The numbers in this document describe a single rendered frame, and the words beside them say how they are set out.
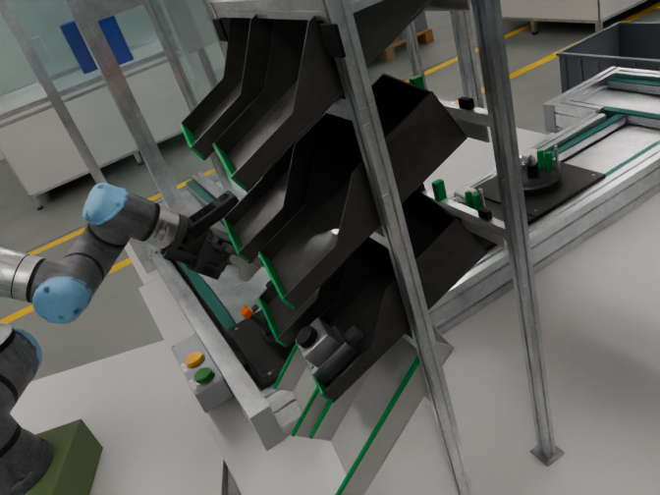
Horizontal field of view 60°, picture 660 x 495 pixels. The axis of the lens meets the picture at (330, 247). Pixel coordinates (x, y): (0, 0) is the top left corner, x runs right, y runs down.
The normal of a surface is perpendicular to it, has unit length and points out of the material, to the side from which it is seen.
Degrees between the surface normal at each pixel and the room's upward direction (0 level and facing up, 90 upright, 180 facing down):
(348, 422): 45
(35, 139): 90
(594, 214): 90
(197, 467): 0
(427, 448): 0
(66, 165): 90
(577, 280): 0
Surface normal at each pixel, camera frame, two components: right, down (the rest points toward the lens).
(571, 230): 0.47, 0.34
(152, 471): -0.28, -0.82
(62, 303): 0.00, 0.49
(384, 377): -0.84, -0.29
